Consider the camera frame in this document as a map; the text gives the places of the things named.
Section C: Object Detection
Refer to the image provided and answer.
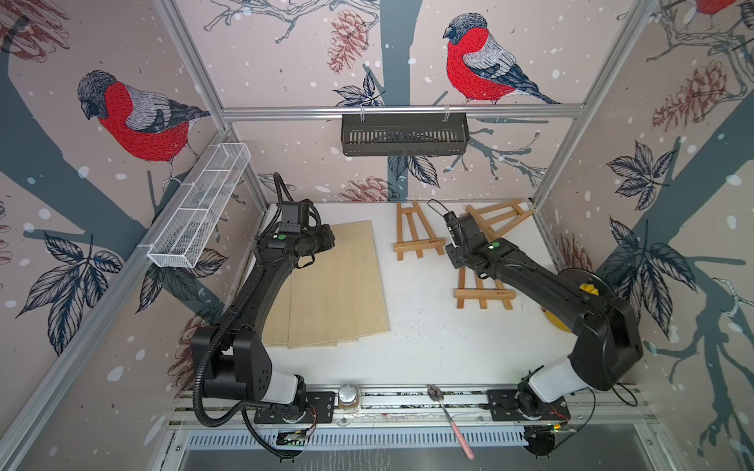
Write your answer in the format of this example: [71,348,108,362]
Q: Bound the small glass jar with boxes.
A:
[337,384,361,413]

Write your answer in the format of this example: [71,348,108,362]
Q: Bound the white wire mesh basket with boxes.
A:
[147,142,251,268]

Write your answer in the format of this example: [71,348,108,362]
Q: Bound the small circuit board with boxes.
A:
[275,430,309,449]

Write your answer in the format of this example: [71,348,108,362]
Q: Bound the wooden easel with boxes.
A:
[454,268,516,311]
[465,199,534,241]
[393,202,446,261]

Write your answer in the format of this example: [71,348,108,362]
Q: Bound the black disc yellow knob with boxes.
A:
[540,268,607,335]

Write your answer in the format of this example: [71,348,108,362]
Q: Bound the black hanging basket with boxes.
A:
[341,113,470,157]

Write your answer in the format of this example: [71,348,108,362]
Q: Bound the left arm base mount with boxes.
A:
[253,392,337,425]

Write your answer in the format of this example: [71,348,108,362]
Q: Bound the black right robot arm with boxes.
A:
[443,211,643,419]

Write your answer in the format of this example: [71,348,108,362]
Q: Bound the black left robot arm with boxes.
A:
[190,199,335,428]

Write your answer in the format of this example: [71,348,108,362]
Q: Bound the spoon with pink handle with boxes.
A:
[426,385,475,460]

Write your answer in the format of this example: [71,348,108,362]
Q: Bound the plywood board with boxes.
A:
[285,276,361,349]
[262,277,293,347]
[293,221,390,339]

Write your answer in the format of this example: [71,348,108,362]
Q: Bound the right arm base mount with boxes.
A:
[485,389,571,422]

